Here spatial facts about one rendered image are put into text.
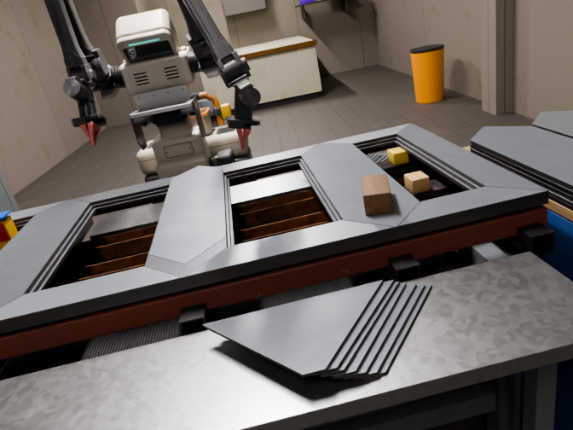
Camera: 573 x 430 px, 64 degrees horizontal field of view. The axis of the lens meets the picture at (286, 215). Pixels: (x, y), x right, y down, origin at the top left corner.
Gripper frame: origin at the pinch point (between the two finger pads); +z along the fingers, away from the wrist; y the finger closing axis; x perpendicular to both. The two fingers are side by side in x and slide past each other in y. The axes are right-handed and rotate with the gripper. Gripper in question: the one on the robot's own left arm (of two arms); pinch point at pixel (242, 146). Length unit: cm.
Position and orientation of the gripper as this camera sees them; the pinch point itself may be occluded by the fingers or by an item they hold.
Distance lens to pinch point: 149.1
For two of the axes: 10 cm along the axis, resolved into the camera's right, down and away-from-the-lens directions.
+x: -1.5, -4.0, 9.0
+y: 9.9, 0.0, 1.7
